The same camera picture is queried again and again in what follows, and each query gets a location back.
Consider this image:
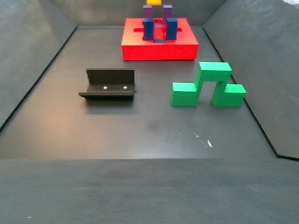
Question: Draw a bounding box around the purple U-shaped block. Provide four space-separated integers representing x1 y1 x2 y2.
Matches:
143 4 174 25

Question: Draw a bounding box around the yellow long bar block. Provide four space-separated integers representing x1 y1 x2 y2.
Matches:
146 0 162 5

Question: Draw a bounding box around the blue U-shaped block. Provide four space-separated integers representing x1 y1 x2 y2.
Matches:
143 17 178 43

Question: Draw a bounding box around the black angle bracket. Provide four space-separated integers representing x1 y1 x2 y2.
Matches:
79 68 137 99

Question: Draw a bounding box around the green stepped arch block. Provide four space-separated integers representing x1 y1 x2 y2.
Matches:
171 62 247 108

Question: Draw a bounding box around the red slotted board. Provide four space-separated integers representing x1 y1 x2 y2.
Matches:
122 17 201 60

